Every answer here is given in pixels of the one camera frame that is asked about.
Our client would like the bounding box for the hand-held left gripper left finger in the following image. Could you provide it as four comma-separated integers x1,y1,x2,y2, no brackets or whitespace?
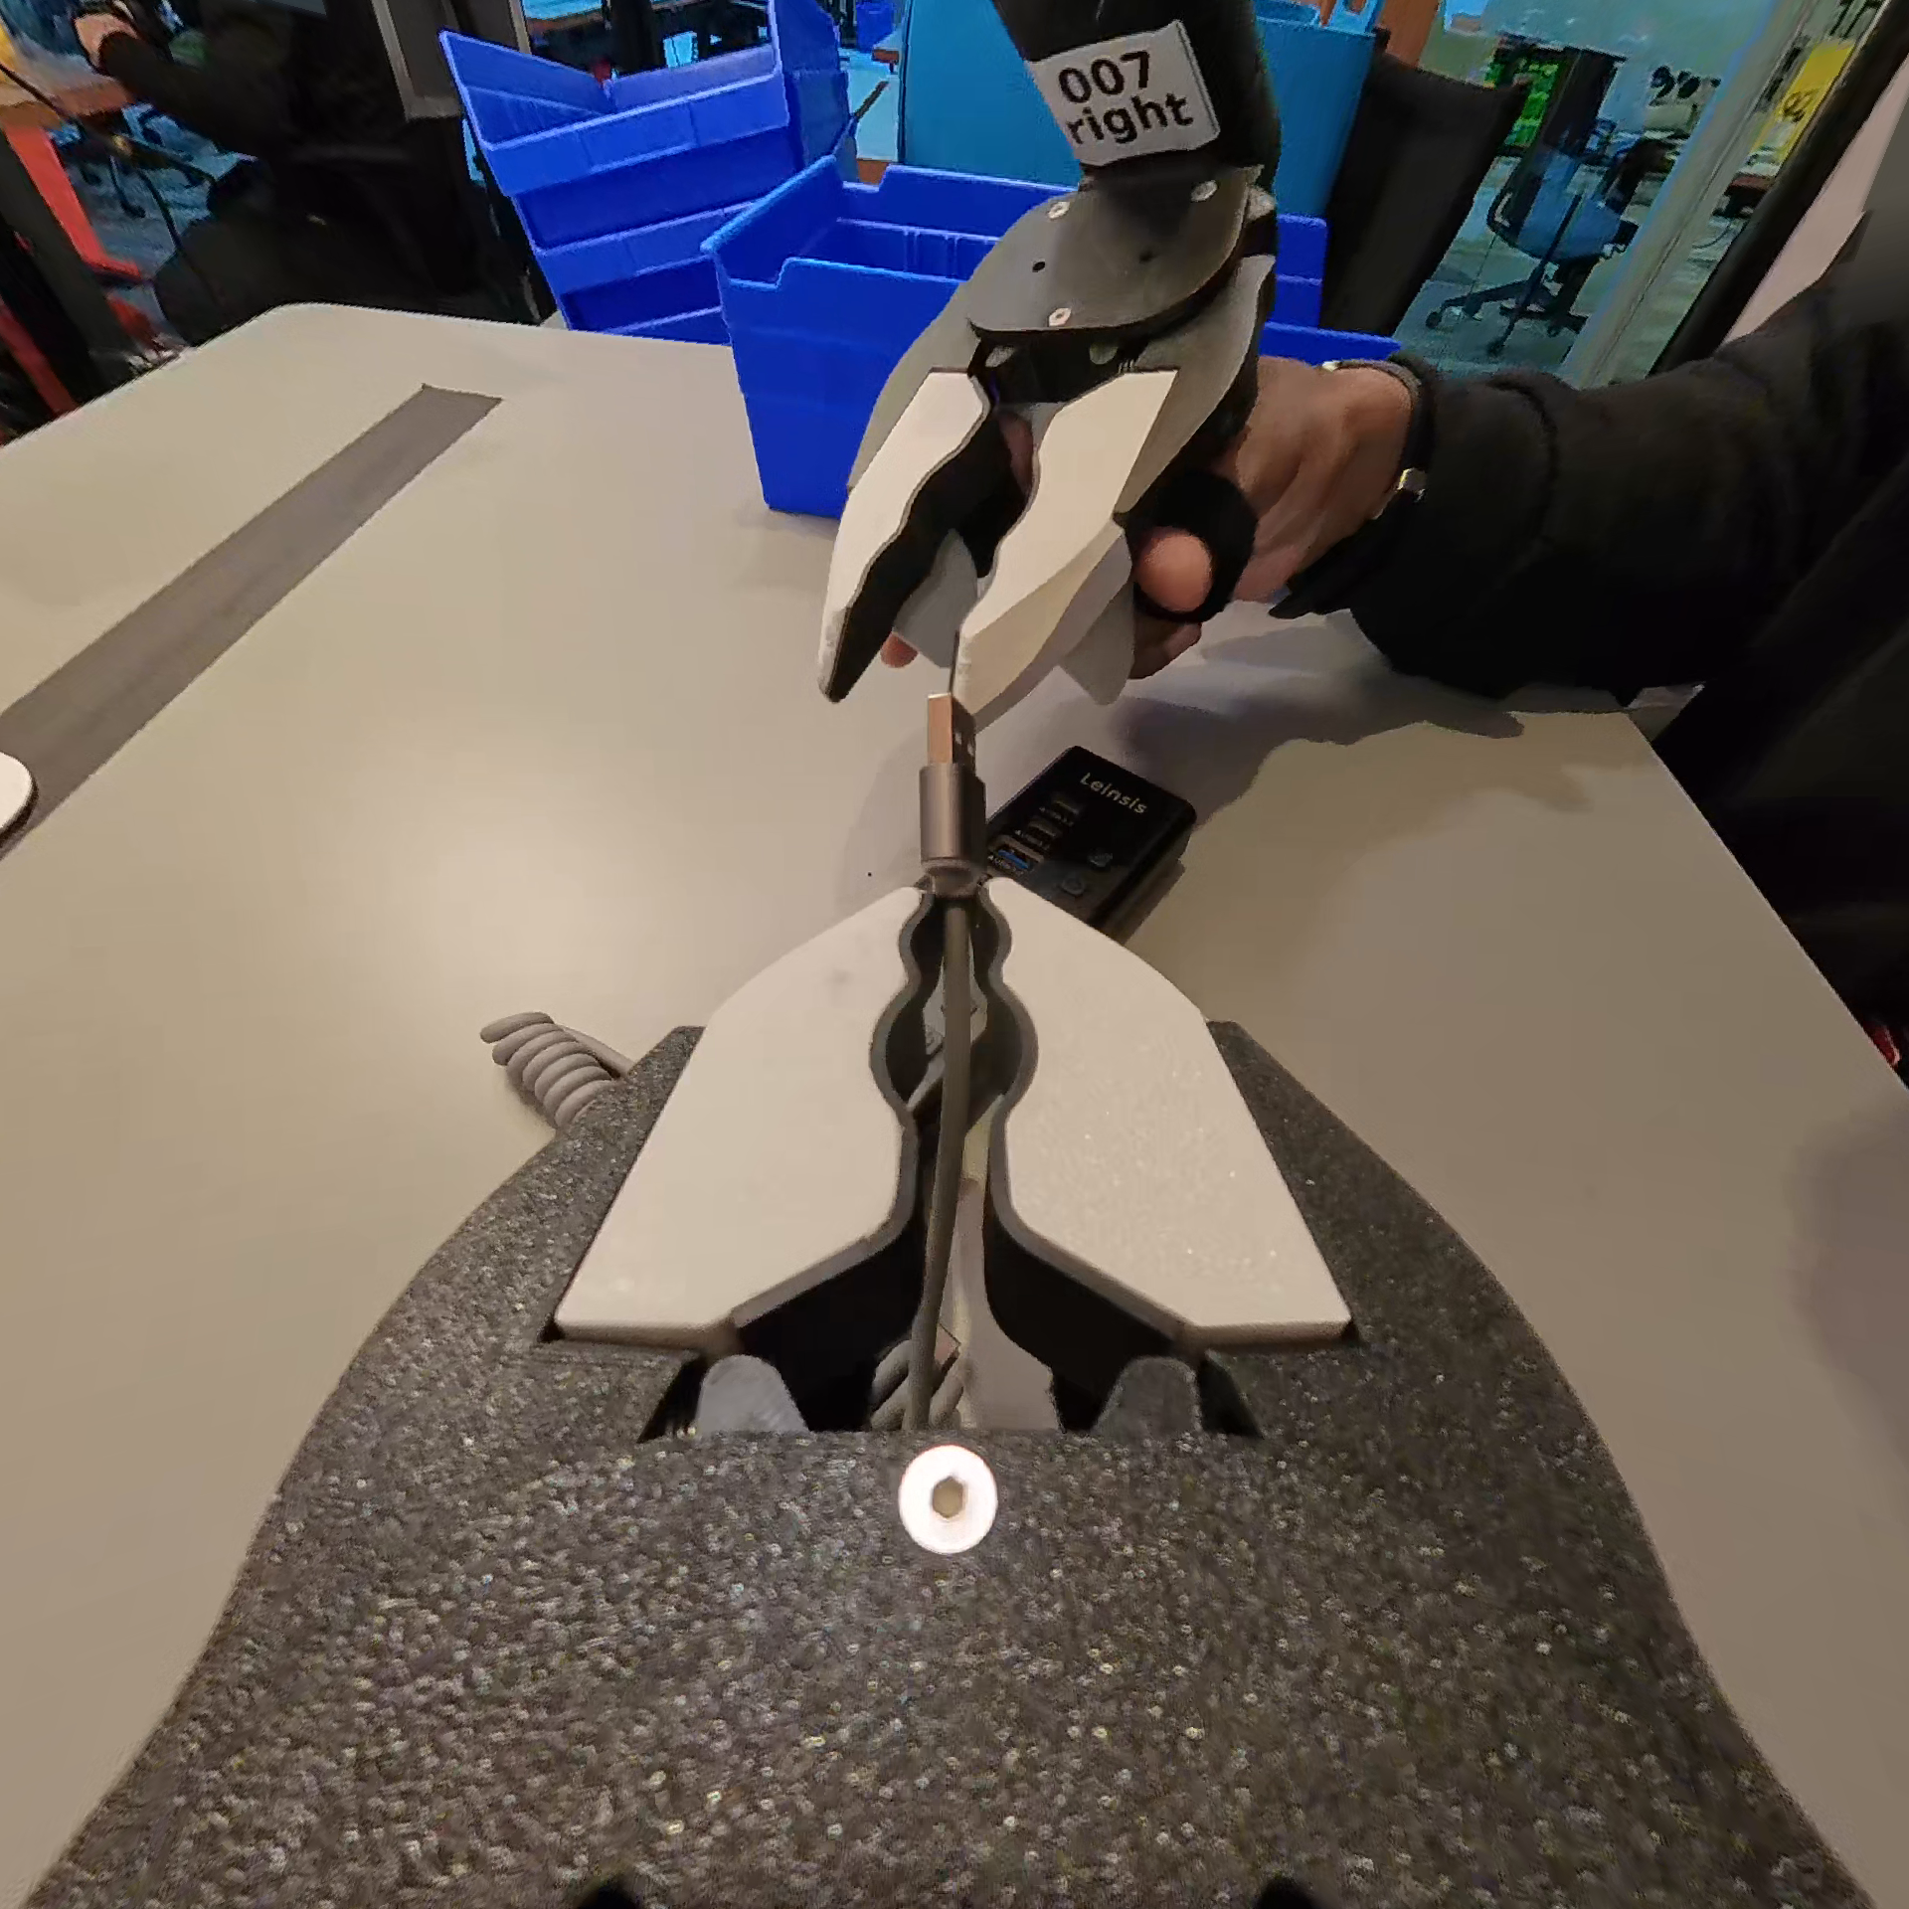
555,884,933,1344

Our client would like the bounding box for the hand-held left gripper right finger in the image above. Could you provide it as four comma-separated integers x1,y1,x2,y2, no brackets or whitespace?
977,880,1353,1352

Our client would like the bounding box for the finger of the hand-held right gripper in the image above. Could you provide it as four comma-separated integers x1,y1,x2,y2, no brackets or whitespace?
954,365,1182,730
817,371,1034,703

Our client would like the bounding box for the black USB hub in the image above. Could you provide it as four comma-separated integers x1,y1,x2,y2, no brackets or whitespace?
984,745,1199,941

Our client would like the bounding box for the grey USB cable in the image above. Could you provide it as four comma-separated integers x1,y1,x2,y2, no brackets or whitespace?
480,692,992,1441

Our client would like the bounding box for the person's right forearm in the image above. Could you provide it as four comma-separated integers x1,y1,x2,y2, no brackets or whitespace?
1349,283,1909,703

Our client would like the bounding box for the wooden desk with red legs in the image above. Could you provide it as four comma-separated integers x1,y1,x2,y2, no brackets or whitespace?
0,59,188,435

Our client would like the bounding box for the person's right hand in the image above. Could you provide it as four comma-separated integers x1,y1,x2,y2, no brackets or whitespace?
880,355,1437,682

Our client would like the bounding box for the black wristwatch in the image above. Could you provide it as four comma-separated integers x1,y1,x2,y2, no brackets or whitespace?
1319,355,1441,515

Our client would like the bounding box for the blue office chair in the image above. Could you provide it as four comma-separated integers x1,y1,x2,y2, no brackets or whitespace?
1431,112,1627,336

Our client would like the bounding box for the yellow sign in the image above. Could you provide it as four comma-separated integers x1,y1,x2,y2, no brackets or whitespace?
1766,36,1857,150

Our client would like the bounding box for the person's black clothing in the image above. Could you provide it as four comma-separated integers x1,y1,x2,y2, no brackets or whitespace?
1633,209,1909,1076

